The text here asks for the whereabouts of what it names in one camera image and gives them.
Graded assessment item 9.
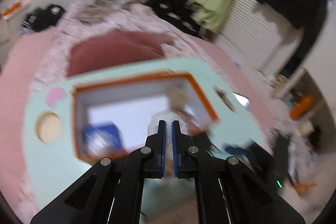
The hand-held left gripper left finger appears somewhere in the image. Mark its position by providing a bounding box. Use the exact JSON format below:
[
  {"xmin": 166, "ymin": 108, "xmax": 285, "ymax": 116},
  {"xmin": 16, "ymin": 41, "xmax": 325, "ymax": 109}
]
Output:
[{"xmin": 30, "ymin": 120, "xmax": 166, "ymax": 224}]

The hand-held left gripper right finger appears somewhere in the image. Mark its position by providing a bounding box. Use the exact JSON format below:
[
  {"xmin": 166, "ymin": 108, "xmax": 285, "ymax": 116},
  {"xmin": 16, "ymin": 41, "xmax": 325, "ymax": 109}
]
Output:
[{"xmin": 172, "ymin": 120, "xmax": 307, "ymax": 224}]

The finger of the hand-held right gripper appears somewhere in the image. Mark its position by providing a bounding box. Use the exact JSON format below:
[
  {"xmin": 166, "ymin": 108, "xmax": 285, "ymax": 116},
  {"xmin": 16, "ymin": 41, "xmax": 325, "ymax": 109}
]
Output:
[{"xmin": 223, "ymin": 144, "xmax": 265, "ymax": 161}]

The fluffy white brown pompom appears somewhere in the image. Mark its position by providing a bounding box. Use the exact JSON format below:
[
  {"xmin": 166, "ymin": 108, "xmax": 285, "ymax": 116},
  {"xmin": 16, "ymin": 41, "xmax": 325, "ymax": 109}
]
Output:
[{"xmin": 147, "ymin": 87, "xmax": 193, "ymax": 177}]

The orange cardboard box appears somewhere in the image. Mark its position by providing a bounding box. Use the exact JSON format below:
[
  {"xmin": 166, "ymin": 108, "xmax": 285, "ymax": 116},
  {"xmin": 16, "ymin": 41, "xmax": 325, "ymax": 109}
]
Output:
[{"xmin": 72, "ymin": 70, "xmax": 219, "ymax": 163}]

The blue tin box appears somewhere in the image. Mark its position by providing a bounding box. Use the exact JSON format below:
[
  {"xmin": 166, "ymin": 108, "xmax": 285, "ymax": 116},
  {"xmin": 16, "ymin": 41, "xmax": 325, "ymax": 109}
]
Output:
[{"xmin": 83, "ymin": 122, "xmax": 124, "ymax": 155}]

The mint green desktop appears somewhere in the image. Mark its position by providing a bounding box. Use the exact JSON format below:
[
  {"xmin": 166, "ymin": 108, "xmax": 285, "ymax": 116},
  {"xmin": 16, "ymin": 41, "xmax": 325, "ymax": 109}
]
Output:
[{"xmin": 22, "ymin": 57, "xmax": 265, "ymax": 205}]

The orange object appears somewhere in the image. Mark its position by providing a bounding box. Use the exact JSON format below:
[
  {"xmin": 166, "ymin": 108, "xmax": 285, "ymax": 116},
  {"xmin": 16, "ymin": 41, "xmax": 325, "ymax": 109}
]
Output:
[{"xmin": 289, "ymin": 95, "xmax": 315, "ymax": 120}]

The dusty red pillow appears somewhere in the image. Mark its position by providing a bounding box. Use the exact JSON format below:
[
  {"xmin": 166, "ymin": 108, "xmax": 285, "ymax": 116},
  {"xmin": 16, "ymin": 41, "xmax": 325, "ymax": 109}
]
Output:
[{"xmin": 67, "ymin": 31, "xmax": 166, "ymax": 77}]

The white louvered closet door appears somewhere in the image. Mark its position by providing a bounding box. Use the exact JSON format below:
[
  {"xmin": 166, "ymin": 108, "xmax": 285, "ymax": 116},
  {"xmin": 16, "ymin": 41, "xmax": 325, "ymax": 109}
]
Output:
[{"xmin": 215, "ymin": 0, "xmax": 288, "ymax": 76}]

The large black clothes pile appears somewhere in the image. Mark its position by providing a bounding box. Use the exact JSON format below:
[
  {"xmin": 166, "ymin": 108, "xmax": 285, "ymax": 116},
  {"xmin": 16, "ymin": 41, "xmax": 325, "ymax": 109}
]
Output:
[{"xmin": 146, "ymin": 0, "xmax": 210, "ymax": 38}]

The beige cloth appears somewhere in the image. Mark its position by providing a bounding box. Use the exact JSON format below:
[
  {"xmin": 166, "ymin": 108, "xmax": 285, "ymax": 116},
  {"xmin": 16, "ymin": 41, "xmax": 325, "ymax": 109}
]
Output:
[{"xmin": 79, "ymin": 0, "xmax": 124, "ymax": 25}]

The small black clothes pile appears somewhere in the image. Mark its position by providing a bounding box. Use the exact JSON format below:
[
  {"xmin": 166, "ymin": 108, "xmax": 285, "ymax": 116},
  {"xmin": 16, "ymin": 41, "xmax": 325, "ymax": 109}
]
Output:
[{"xmin": 22, "ymin": 4, "xmax": 66, "ymax": 31}]

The orange storage tray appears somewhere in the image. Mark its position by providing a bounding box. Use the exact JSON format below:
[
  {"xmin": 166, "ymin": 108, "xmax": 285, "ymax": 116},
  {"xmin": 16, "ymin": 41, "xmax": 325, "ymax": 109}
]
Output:
[{"xmin": 1, "ymin": 2, "xmax": 22, "ymax": 18}]

